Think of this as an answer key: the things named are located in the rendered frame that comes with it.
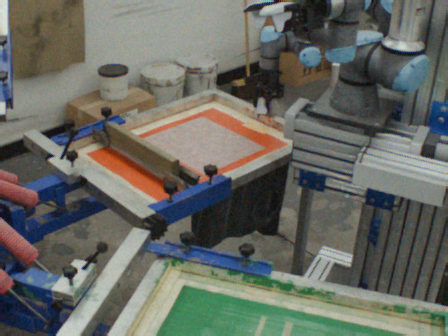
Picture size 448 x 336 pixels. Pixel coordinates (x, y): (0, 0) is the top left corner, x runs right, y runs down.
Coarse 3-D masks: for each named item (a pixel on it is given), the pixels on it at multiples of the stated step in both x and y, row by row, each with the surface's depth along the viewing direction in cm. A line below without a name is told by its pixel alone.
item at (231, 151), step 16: (240, 128) 249; (208, 144) 237; (224, 144) 237; (240, 144) 237; (256, 144) 237; (272, 144) 237; (192, 160) 227; (208, 160) 227; (224, 160) 227; (240, 160) 227; (128, 176) 218; (144, 176) 218; (144, 192) 209; (160, 192) 209
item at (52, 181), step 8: (48, 176) 200; (56, 176) 200; (32, 184) 196; (40, 184) 196; (48, 184) 196; (56, 184) 197; (64, 184) 199; (72, 184) 201; (40, 192) 194; (48, 192) 196; (48, 200) 197
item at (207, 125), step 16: (208, 112) 261; (160, 128) 248; (176, 128) 248; (192, 128) 248; (208, 128) 248; (224, 128) 248; (160, 144) 237; (176, 144) 237; (192, 144) 237; (96, 160) 227; (112, 160) 227; (128, 160) 227
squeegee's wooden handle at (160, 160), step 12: (108, 132) 229; (120, 132) 223; (120, 144) 225; (132, 144) 219; (144, 144) 215; (144, 156) 216; (156, 156) 210; (168, 156) 208; (156, 168) 213; (168, 168) 207
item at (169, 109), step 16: (192, 96) 266; (208, 96) 268; (224, 96) 266; (144, 112) 252; (160, 112) 254; (176, 112) 259; (240, 112) 260; (128, 128) 246; (80, 144) 234; (272, 160) 220; (288, 160) 226; (240, 176) 211; (256, 176) 217; (128, 192) 202
